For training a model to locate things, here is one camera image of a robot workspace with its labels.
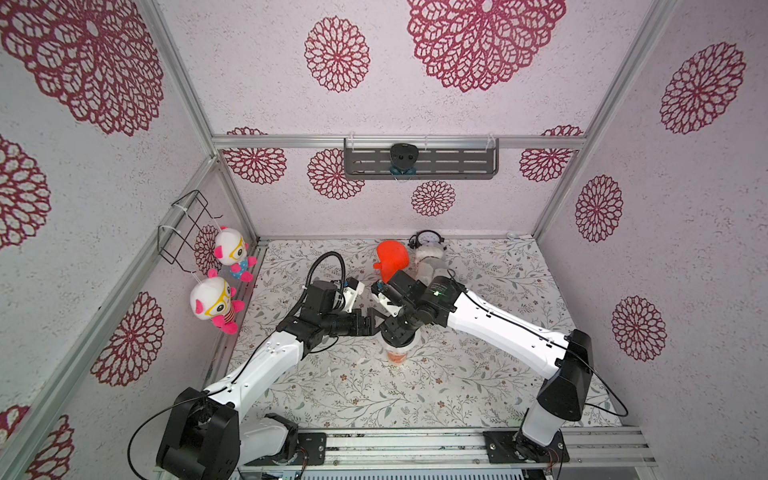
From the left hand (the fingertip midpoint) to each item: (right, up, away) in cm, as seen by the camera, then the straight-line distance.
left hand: (380, 324), depth 79 cm
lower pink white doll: (-45, +7, +1) cm, 45 cm away
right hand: (+3, +1, -2) cm, 4 cm away
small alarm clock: (+18, +27, +42) cm, 53 cm away
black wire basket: (-52, +21, -3) cm, 56 cm away
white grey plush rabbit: (+18, +18, +24) cm, 35 cm away
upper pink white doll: (-47, +21, +15) cm, 54 cm away
